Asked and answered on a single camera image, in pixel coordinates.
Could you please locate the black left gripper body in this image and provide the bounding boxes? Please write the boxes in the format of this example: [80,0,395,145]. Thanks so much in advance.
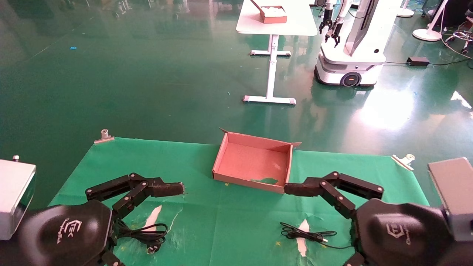
[18,199,113,266]

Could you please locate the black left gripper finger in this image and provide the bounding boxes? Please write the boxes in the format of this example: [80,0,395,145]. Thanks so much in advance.
[85,173,185,219]
[99,250,122,266]

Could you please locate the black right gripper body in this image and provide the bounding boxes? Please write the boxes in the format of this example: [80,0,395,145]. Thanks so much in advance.
[354,198,453,266]

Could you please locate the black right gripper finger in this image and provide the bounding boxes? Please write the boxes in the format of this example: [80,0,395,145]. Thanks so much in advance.
[284,171,384,219]
[343,252,366,266]

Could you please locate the black power cable with plug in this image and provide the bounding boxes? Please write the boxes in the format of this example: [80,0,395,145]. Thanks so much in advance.
[114,219,169,255]

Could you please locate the black wired computer mouse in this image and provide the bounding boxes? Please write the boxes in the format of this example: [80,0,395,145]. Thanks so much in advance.
[280,222,357,250]

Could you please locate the small brown cardboard box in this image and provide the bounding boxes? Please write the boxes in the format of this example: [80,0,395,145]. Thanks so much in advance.
[250,0,288,24]

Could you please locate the white filling in small box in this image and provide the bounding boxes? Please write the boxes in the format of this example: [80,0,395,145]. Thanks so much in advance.
[263,6,287,17]

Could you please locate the green table cloth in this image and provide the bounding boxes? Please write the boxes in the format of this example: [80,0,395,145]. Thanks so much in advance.
[48,137,431,266]

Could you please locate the silver binder clip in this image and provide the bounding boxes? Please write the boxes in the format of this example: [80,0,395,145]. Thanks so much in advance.
[391,154,415,171]
[93,129,115,144]

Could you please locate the white wheeled background robot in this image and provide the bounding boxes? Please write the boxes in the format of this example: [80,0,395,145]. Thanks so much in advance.
[314,0,404,88]

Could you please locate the small black robot gripper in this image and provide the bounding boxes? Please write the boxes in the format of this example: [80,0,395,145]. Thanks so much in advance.
[319,14,333,35]
[325,20,343,48]

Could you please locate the white background table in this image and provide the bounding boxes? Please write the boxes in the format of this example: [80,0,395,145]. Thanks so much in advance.
[236,0,318,106]

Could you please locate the black power adapter brick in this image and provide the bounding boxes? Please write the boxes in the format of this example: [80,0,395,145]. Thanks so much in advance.
[406,56,431,67]

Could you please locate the white floor stand large base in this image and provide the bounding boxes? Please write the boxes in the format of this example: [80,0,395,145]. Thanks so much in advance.
[412,0,450,42]

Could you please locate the white floor stand small base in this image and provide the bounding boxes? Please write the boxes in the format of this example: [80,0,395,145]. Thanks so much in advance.
[397,0,415,18]

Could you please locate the chrome base office chair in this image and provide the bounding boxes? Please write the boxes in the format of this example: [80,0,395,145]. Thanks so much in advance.
[445,16,473,56]

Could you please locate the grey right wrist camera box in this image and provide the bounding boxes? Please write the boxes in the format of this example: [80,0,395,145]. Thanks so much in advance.
[428,157,473,243]

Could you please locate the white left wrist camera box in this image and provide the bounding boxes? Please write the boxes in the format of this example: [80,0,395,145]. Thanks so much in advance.
[0,155,37,241]

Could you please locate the black adapter floor cable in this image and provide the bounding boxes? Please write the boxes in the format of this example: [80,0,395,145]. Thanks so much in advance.
[384,59,473,68]

